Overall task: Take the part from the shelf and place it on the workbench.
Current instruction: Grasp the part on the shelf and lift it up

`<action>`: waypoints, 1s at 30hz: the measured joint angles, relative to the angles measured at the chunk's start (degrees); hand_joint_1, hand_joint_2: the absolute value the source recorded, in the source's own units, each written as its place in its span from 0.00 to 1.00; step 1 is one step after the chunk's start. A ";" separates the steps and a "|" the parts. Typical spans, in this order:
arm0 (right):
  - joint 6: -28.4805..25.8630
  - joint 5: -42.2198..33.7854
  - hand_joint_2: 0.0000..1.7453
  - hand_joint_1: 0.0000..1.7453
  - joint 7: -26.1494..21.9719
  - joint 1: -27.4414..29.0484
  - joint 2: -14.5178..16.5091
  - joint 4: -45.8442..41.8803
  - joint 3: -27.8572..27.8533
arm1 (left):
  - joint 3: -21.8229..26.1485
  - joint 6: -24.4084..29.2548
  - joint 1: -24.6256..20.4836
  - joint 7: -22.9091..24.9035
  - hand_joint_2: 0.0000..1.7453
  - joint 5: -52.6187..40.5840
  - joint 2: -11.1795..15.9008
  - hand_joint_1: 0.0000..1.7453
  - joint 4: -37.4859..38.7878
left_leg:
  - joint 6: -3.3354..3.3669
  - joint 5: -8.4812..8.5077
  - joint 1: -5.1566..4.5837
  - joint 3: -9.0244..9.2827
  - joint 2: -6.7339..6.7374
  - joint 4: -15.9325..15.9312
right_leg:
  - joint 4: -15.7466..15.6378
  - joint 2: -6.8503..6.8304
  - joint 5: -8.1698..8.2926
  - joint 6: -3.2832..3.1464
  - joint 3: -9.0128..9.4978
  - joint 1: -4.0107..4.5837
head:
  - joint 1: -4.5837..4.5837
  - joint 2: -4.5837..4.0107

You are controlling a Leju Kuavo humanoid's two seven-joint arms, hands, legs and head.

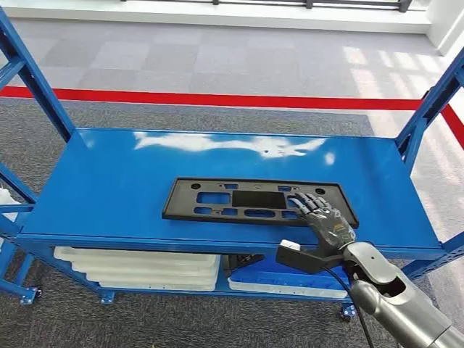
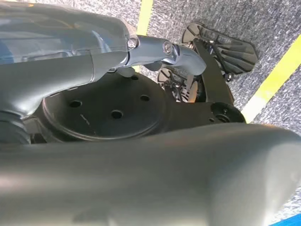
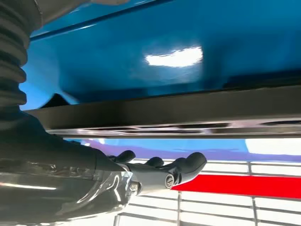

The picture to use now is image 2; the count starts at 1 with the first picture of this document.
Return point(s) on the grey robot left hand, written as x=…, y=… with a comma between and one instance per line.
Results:
x=141, y=187

